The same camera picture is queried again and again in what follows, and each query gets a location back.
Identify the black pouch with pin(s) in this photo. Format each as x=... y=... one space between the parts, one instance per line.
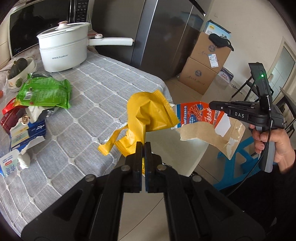
x=219 y=40

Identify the dark green squash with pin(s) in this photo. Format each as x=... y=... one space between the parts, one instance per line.
x=17 y=68

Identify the person's right forearm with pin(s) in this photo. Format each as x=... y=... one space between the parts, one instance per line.
x=266 y=199

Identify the person's right hand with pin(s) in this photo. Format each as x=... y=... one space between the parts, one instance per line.
x=283 y=148

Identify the blue plastic stool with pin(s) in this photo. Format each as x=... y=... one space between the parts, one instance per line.
x=231 y=183

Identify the blue-white torn carton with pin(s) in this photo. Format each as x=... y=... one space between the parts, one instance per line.
x=27 y=134

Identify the white tissue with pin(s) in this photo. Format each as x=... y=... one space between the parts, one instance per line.
x=24 y=161

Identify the white pot lid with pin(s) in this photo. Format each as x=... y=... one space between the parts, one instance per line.
x=64 y=29

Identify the black microwave oven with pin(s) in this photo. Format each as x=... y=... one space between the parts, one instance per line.
x=41 y=18

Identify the white electric pot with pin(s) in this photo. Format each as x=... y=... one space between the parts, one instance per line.
x=62 y=53

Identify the crumpled white paper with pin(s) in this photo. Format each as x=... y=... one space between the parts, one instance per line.
x=34 y=113

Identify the brown cardboard box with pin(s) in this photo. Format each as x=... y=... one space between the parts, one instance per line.
x=196 y=76
x=208 y=58

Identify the torn red-white cardboard carton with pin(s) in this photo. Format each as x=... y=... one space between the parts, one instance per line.
x=196 y=134

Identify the red tin can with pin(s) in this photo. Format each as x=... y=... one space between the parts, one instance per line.
x=11 y=120

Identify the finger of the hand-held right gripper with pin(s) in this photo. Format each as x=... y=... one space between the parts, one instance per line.
x=233 y=105

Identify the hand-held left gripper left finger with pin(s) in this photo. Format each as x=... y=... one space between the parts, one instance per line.
x=138 y=176

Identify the red oval food packet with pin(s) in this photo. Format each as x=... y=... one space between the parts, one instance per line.
x=9 y=105

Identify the yellow plastic wrapper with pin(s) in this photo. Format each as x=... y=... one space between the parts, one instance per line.
x=143 y=111

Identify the white bowl with dark vegetable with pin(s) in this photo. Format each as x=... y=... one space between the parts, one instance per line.
x=30 y=67

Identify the glass door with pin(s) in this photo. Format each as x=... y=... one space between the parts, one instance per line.
x=284 y=64

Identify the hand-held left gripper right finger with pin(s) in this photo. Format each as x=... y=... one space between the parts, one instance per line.
x=149 y=176

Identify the small blue-white printed box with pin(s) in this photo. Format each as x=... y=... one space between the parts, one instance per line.
x=226 y=75

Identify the black folding chair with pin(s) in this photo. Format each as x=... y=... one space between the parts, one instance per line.
x=245 y=88

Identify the green snack packet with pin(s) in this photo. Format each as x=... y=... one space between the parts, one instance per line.
x=44 y=92

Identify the small blue-white carton piece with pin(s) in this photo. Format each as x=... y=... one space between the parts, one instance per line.
x=9 y=163

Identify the grey checked tablecloth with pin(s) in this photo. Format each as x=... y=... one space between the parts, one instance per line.
x=81 y=139

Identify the grey refrigerator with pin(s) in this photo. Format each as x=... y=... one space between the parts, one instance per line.
x=161 y=34

